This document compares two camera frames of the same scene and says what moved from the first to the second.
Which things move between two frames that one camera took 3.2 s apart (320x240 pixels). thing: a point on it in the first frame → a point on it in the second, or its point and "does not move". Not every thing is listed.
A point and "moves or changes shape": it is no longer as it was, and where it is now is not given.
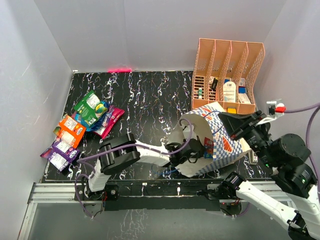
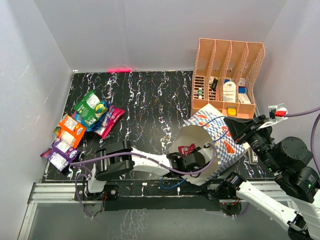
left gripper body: x=197 y=155 → x=196 y=150
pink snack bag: x=116 y=115 does not move
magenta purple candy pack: x=109 y=114 does not move
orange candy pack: x=71 y=131 does not move
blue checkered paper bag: x=203 y=123 moves or changes shape
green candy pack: x=90 y=108 does not move
